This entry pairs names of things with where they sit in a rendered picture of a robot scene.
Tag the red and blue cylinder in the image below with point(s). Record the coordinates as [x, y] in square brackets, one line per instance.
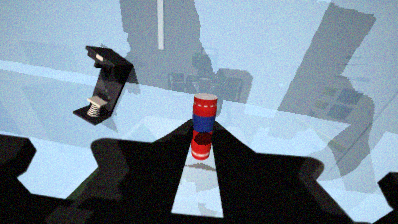
[203, 117]

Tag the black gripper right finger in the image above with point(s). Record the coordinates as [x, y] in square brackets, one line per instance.
[237, 166]

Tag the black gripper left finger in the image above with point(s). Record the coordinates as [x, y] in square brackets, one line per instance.
[165, 157]

